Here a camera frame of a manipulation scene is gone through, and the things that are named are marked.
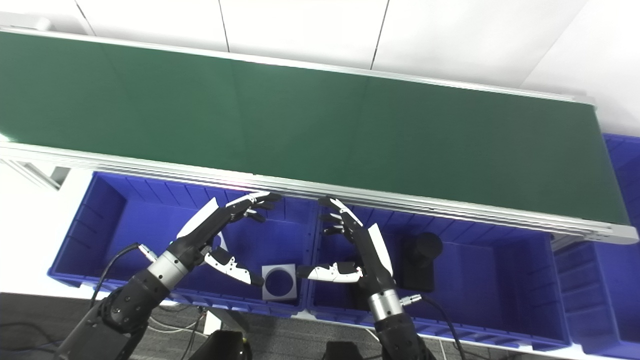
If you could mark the blue plastic bin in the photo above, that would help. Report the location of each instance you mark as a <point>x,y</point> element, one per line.
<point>610,280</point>
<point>490,290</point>
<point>125,235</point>

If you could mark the white square part with hole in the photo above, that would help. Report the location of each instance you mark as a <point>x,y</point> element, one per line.
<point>221,242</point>
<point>290,272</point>

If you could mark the grey conveyor end housing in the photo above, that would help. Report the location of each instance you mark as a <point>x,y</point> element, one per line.
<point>25,22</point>

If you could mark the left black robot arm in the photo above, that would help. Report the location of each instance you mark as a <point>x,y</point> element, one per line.
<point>130,305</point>

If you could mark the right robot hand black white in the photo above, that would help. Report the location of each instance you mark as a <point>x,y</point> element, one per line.
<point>372,260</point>

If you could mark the black robot right leg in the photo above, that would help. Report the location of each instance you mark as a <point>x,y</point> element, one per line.
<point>342,351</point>

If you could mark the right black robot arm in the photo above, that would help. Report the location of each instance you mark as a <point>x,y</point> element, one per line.
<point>397,330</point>

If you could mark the aluminium conveyor support leg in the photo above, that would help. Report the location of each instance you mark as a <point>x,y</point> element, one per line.
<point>35,176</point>

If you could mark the black robot leg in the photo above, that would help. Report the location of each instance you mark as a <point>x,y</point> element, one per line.
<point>342,351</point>
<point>222,347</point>

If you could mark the black cylinder part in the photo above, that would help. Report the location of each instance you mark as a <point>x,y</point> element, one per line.
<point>422,260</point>

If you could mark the green conveyor belt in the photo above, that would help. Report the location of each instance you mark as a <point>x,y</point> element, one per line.
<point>450,212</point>
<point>320,120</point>

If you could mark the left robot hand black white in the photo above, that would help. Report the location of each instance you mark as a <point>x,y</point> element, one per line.
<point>200,240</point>

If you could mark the black robot left leg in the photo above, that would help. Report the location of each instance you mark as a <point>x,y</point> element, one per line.
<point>222,347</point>

